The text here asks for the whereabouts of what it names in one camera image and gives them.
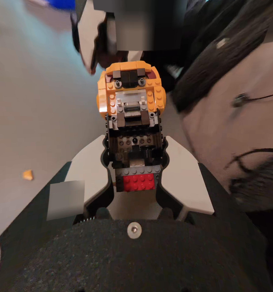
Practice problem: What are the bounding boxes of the beige printed shirt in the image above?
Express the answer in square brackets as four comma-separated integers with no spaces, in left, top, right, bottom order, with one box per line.
[180,39,273,190]

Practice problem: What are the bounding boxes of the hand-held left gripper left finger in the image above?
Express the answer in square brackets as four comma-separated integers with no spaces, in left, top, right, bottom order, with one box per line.
[59,134,116,206]

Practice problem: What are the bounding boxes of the orange and black lego car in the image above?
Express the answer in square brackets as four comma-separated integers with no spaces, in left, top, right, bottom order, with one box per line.
[96,60,170,193]

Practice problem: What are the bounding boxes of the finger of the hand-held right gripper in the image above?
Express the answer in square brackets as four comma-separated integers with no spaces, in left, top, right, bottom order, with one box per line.
[78,0,108,75]

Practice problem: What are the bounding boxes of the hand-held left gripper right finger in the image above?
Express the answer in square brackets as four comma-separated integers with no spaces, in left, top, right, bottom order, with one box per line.
[156,136,215,221]

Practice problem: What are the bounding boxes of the blue object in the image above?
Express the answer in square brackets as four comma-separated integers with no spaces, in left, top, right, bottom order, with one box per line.
[47,0,77,10]

